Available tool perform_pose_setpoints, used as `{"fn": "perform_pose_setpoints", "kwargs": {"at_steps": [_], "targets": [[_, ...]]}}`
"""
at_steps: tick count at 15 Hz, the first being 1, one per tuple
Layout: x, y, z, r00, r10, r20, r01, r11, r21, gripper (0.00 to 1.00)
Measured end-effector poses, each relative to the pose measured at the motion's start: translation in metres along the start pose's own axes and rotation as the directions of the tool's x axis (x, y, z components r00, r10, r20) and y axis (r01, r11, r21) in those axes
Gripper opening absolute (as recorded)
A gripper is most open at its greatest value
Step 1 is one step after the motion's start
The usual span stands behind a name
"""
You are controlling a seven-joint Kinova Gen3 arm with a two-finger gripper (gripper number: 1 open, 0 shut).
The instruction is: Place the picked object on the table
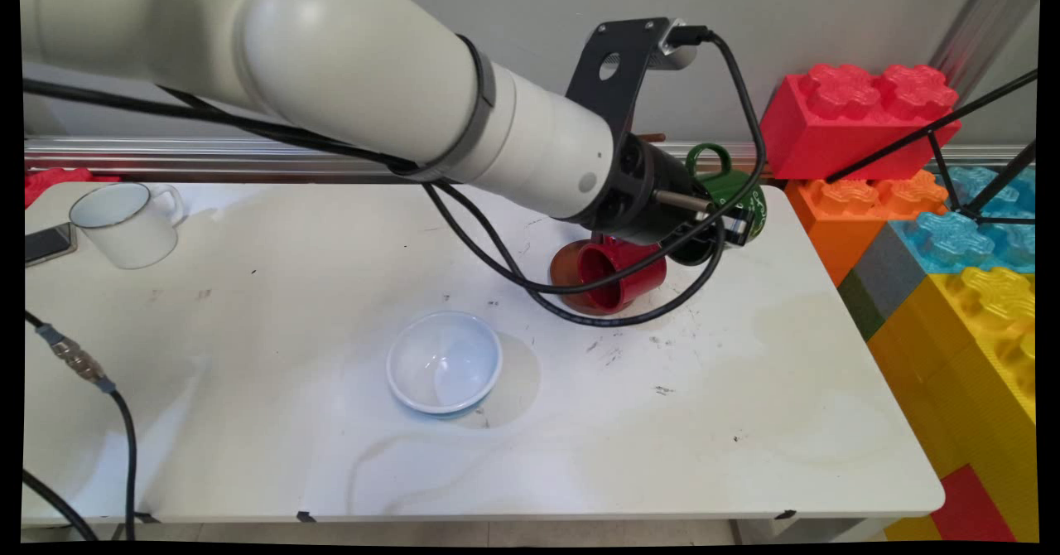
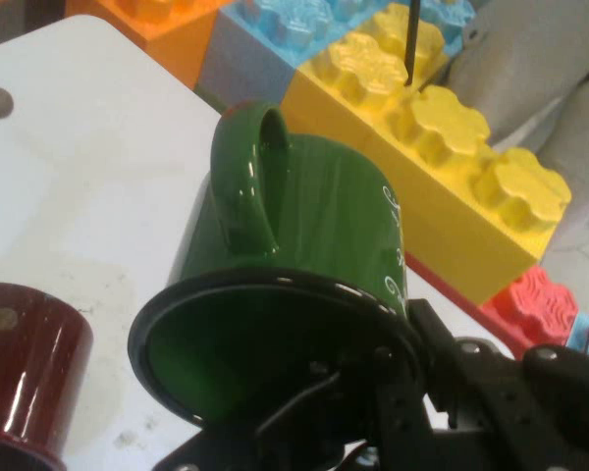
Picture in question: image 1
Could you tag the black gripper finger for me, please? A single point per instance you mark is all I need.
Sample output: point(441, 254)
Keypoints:
point(739, 225)

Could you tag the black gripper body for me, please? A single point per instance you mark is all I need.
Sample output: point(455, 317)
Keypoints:
point(654, 186)

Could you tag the green enamel mug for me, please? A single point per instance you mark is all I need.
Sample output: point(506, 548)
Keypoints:
point(733, 186)

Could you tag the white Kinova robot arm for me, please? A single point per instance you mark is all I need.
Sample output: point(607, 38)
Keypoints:
point(356, 74)

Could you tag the orange toy brick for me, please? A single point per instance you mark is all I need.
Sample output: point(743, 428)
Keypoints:
point(836, 224)

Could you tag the red mug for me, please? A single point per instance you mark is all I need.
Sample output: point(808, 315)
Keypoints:
point(600, 277)

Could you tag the brown wooden mug tree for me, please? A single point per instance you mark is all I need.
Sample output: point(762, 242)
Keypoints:
point(563, 272)

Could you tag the big red toy brick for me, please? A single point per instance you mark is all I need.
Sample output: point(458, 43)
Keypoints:
point(836, 132)

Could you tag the grey toy brick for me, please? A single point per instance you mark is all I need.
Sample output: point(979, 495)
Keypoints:
point(890, 269)

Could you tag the translucent blue toy brick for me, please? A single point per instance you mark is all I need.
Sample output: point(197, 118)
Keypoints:
point(952, 240)

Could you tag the black tripod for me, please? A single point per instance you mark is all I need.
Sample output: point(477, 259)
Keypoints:
point(936, 128)

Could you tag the big yellow toy brick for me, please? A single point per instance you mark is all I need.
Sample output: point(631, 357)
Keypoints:
point(969, 373)

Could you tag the white bowl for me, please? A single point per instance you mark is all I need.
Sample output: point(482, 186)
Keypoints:
point(445, 364)

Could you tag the black table edge clip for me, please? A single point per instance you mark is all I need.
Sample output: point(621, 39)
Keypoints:
point(307, 516)
point(146, 515)
point(786, 514)

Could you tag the small yellow toy brick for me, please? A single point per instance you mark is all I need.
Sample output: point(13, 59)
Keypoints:
point(911, 530)

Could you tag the small red toy brick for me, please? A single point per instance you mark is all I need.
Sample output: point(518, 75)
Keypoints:
point(969, 505)

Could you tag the white enamel mug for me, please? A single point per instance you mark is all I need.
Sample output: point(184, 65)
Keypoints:
point(124, 228)

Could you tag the smartphone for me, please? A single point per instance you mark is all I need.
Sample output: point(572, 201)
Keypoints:
point(48, 243)

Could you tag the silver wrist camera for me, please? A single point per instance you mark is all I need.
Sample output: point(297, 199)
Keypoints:
point(679, 51)

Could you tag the aluminium post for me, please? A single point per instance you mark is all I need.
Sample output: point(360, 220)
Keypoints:
point(981, 25)

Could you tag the aluminium wall rail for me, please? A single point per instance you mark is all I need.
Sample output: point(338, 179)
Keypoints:
point(166, 157)

